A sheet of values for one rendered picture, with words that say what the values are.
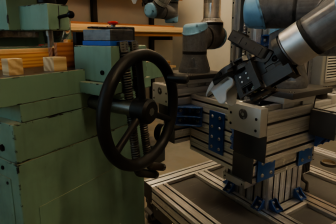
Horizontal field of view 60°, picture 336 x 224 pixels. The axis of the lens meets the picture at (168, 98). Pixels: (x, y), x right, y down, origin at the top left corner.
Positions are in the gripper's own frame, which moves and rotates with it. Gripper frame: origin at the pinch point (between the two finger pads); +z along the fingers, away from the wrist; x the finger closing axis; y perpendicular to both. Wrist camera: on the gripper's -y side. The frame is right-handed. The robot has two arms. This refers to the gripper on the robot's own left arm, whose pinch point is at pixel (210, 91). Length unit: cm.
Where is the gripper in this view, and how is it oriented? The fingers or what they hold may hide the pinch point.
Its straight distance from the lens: 70.3
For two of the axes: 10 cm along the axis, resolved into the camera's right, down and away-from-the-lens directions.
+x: 7.4, 1.3, 6.6
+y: 2.3, 8.8, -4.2
